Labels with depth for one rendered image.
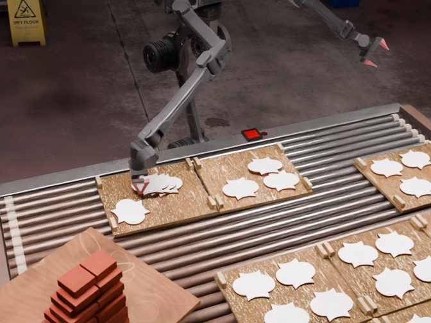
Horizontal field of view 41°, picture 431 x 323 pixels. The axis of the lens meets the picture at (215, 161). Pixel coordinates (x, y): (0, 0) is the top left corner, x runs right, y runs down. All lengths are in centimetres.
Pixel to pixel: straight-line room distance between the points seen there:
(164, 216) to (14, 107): 282
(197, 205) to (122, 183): 34
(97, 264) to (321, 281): 84
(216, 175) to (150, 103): 239
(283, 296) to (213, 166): 75
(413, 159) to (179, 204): 107
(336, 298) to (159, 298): 59
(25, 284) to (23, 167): 231
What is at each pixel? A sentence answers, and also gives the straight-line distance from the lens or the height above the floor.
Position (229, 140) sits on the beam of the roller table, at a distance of 269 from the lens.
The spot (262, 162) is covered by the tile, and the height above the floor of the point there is 95.
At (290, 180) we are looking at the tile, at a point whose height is 95.
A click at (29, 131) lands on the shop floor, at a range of 454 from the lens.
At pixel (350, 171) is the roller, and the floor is 91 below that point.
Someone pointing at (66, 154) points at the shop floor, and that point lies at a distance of 423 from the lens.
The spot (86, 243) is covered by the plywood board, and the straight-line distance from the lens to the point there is 201.
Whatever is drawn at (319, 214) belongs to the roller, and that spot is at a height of 91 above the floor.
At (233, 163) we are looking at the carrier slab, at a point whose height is 94.
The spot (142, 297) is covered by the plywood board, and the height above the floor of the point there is 104.
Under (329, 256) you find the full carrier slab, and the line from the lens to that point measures 213.
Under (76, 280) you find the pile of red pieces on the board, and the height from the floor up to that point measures 132.
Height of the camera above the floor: 243
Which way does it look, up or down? 36 degrees down
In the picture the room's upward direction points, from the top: 2 degrees clockwise
